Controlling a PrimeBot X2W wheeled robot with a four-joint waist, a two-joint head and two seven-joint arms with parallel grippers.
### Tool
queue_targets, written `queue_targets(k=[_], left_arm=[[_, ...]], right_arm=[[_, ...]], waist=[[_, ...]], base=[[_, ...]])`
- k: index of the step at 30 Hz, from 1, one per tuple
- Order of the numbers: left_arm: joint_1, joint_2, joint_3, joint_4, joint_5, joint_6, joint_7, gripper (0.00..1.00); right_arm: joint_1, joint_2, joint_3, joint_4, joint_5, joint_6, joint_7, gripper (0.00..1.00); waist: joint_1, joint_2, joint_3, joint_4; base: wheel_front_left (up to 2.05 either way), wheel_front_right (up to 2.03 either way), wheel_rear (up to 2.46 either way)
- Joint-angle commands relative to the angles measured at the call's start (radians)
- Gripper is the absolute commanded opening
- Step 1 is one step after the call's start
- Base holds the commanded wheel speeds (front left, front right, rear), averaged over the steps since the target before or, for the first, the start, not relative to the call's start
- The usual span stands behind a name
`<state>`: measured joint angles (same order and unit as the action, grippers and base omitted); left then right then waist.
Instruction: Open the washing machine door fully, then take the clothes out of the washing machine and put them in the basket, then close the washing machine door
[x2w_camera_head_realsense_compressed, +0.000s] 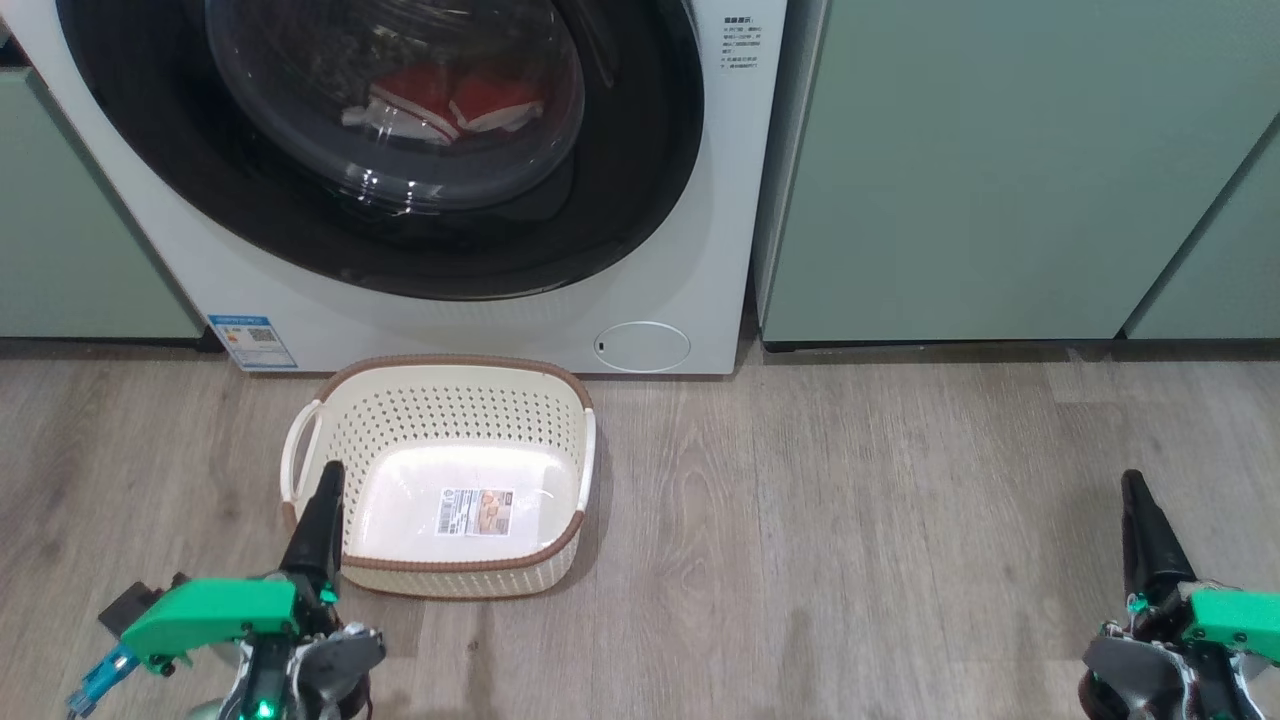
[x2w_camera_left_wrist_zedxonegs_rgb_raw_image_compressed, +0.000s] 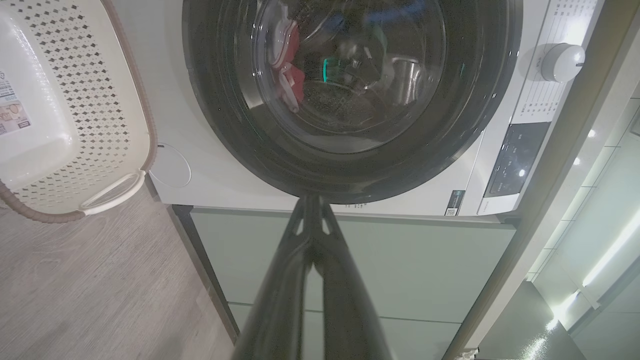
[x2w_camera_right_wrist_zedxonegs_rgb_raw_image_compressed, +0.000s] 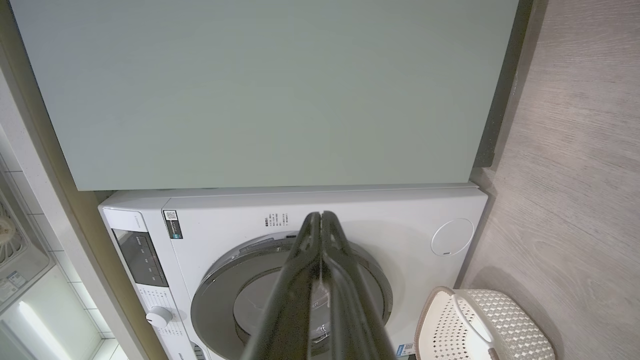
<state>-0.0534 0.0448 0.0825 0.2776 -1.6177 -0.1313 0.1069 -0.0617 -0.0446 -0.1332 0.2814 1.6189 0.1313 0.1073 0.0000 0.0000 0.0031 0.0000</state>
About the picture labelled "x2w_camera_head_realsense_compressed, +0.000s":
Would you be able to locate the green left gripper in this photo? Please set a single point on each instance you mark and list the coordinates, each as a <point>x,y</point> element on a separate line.
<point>210,612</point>

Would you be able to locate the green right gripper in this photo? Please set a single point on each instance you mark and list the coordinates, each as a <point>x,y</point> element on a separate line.
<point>1235,620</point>

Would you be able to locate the red and white clothes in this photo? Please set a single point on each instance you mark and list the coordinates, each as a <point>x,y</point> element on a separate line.
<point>490,100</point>

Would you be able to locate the washing machine door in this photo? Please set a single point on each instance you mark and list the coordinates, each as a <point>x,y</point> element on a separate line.
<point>640,150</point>

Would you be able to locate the printed instruction label sticker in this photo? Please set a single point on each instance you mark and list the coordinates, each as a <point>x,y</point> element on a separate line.
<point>475,511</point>

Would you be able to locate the cream perforated laundry basket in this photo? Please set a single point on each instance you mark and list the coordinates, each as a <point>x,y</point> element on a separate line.
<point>450,410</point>

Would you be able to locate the white front-load washing machine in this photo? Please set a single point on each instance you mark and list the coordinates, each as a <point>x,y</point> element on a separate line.
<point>700,250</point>

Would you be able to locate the blue energy label sticker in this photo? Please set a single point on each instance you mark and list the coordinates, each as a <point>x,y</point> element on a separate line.
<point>252,343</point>

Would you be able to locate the pale green cabinet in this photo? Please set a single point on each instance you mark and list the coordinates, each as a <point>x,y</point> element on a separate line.
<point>950,170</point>
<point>70,220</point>
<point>1230,270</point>

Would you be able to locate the round white filter cover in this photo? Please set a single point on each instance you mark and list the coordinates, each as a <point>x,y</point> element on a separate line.
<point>642,347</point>

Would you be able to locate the small printed text sticker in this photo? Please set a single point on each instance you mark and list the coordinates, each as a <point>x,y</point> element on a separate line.
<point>739,42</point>

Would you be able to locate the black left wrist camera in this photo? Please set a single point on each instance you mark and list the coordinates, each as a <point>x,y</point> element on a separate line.
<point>135,605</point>

